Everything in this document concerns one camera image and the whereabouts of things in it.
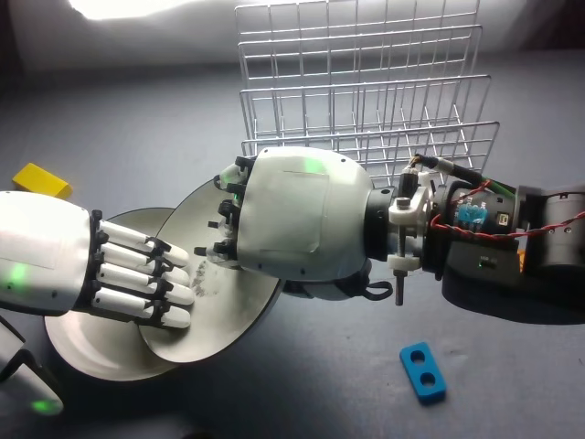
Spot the white round plate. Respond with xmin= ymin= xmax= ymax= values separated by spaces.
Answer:
xmin=136 ymin=176 xmax=284 ymax=367
xmin=43 ymin=208 xmax=184 ymax=380

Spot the yellow rectangular block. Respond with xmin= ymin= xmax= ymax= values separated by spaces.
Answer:
xmin=12 ymin=163 xmax=74 ymax=200

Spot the blue block with two holes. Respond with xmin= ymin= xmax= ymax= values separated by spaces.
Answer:
xmin=399 ymin=341 xmax=449 ymax=406

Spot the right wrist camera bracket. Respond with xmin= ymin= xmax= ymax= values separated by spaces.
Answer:
xmin=387 ymin=169 xmax=435 ymax=307

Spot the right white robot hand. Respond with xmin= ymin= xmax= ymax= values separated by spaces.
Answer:
xmin=194 ymin=145 xmax=395 ymax=304

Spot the silver wire dish rack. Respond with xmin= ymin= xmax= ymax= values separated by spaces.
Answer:
xmin=233 ymin=0 xmax=502 ymax=191

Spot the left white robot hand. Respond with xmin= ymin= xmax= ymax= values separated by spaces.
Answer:
xmin=0 ymin=189 xmax=196 ymax=417

